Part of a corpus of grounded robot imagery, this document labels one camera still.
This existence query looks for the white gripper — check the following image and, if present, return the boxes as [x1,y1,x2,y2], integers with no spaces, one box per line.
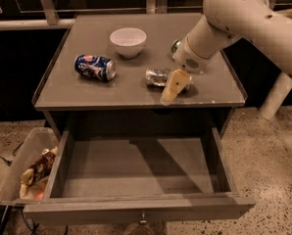
[161,38,210,103]

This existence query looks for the silver redbull can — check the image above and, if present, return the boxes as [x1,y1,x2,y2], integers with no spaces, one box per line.
[144,68,193,95]

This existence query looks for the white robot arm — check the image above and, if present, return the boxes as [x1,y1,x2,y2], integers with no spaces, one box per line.
[161,0,292,119]

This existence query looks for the green soda can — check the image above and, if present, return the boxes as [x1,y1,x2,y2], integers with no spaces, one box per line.
[170,39,181,54]

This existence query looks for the grey cabinet with tray top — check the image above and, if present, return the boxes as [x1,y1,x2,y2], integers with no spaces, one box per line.
[31,13,248,141]

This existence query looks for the blue pepsi can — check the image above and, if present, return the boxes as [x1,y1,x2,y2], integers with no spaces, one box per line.
[74,55,116,82]

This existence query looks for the open grey top drawer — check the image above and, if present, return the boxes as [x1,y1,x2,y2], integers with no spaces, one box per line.
[24,128,256,225]

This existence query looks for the white ceramic bowl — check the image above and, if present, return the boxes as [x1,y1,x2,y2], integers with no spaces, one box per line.
[110,27,147,58]

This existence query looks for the metal window railing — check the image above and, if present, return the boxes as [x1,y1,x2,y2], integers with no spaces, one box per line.
[0,0,292,32]

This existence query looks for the brown snack bag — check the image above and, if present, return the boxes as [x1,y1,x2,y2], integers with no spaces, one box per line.
[20,146,58,201]

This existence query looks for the clear plastic bin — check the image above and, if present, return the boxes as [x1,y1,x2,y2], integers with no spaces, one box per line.
[0,127,59,207]

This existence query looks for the metal drawer handle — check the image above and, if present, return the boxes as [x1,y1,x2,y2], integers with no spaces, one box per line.
[129,214,155,235]

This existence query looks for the black floor cable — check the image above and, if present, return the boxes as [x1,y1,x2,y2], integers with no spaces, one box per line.
[0,141,24,166]

